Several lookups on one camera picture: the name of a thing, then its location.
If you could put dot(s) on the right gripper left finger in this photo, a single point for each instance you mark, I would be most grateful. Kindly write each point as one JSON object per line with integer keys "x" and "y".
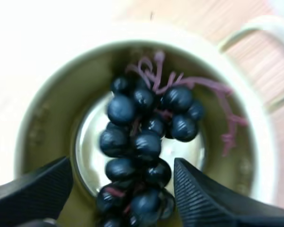
{"x": 30, "y": 194}

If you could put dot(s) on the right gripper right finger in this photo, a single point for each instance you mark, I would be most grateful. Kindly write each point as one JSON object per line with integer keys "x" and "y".
{"x": 210, "y": 201}

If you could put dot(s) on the bunch of dark toy grapes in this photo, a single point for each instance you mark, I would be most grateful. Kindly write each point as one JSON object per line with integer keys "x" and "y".
{"x": 142, "y": 144}

